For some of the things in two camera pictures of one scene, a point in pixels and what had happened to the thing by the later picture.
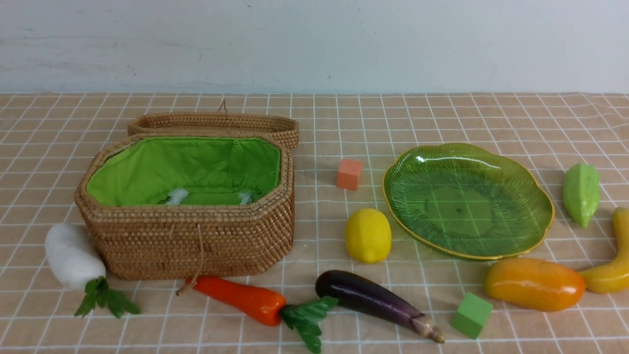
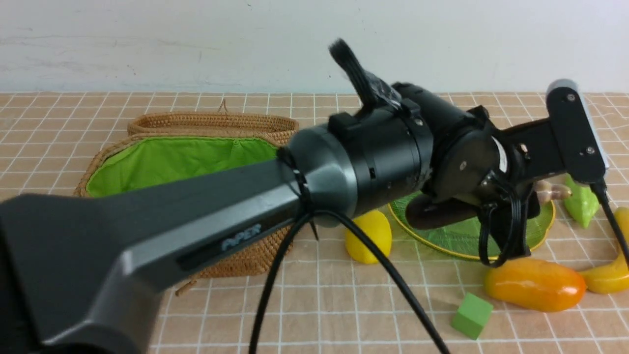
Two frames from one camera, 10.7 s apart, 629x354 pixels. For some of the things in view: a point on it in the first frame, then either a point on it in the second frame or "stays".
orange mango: (534, 284) stays
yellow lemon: (368, 235) stays
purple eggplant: (362, 292) to (432, 211)
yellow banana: (614, 277) stays
